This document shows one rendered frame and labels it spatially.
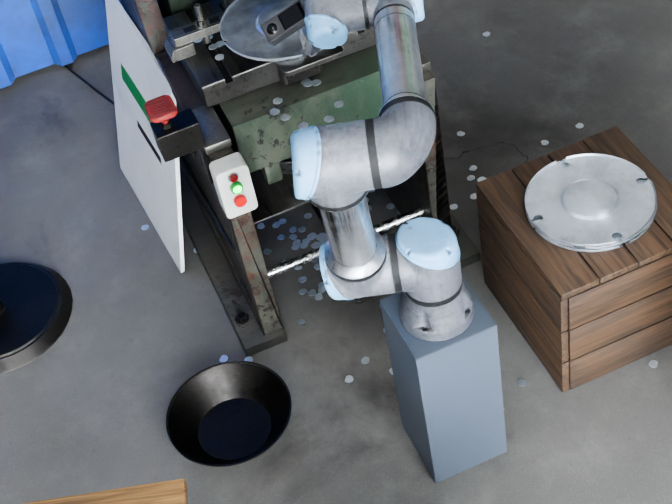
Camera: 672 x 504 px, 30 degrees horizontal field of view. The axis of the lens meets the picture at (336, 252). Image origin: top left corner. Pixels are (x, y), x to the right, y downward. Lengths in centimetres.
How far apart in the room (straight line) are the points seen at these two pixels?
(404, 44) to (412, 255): 41
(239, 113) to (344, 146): 80
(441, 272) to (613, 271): 50
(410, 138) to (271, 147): 85
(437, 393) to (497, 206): 52
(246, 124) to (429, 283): 61
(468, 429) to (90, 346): 106
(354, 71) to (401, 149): 84
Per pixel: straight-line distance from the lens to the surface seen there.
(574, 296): 273
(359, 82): 282
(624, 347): 297
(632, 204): 286
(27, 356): 332
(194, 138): 272
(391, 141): 201
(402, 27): 225
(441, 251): 237
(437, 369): 254
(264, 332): 313
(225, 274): 330
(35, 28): 412
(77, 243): 357
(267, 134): 280
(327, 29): 231
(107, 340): 329
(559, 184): 291
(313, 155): 201
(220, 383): 307
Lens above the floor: 240
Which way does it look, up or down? 46 degrees down
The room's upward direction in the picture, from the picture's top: 12 degrees counter-clockwise
